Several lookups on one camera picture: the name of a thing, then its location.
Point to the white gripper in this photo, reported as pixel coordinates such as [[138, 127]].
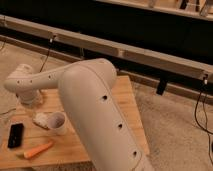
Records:
[[30, 98]]

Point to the white sponge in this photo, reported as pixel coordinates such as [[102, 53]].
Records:
[[40, 119]]

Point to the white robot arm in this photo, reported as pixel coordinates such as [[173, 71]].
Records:
[[84, 89]]

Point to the wooden table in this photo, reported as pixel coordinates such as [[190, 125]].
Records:
[[67, 149]]

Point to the white mug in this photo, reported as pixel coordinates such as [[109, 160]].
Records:
[[56, 122]]

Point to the black smartphone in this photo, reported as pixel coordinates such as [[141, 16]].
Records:
[[15, 135]]

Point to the orange carrot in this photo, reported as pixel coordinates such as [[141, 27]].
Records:
[[36, 150]]

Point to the black rail bracket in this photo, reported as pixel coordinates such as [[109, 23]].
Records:
[[161, 86]]

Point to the long metal rail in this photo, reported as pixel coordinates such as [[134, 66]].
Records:
[[143, 56]]

